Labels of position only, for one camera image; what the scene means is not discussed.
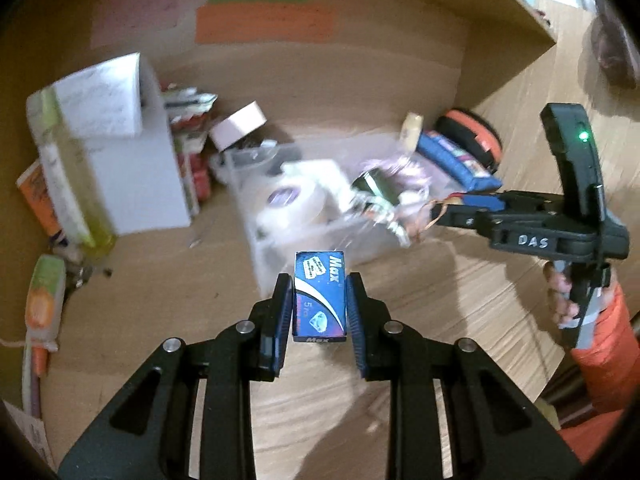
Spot tall green bottle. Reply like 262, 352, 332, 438
26, 87, 119, 257

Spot person's right hand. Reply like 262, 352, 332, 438
543, 263, 582, 330

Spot small blue box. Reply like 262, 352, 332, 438
291, 249, 350, 344

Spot orange clothing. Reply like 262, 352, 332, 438
556, 407, 629, 466

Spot stack of books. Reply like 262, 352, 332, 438
160, 82, 221, 207

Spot cream tube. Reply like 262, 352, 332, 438
398, 112, 425, 154

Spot small metal clips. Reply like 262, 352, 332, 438
69, 263, 113, 288

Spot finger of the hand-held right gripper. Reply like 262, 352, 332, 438
444, 208, 502, 234
451, 191, 569, 227

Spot person's right forearm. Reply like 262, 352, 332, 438
569, 280, 640, 415

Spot clear plastic storage box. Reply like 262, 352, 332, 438
214, 134, 443, 292

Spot orange sticky note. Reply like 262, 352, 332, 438
195, 2, 335, 45

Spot blue patchwork pencil pouch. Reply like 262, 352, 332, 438
416, 129, 504, 194

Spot white label card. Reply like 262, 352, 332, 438
0, 399, 57, 467

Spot wooden desktop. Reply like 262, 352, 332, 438
39, 109, 572, 480

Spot orange carton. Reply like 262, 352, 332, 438
15, 159, 67, 242

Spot white tape roll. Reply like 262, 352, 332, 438
256, 159, 352, 242

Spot pink sticky note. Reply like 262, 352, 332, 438
92, 0, 182, 49

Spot orange tipped pen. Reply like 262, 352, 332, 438
21, 344, 49, 417

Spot black and orange round case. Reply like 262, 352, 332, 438
432, 107, 504, 174

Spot orange string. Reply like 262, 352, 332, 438
422, 199, 457, 237

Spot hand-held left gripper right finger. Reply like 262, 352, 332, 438
346, 271, 583, 480

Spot pink and white small box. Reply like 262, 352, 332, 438
208, 100, 267, 152

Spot white file holder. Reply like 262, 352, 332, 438
54, 52, 194, 237

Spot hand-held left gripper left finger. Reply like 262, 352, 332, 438
57, 272, 296, 480

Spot dark brown object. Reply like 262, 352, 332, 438
589, 7, 639, 89

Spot clear bowl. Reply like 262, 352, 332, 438
229, 141, 279, 167

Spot dark green small item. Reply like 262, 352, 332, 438
349, 171, 402, 207

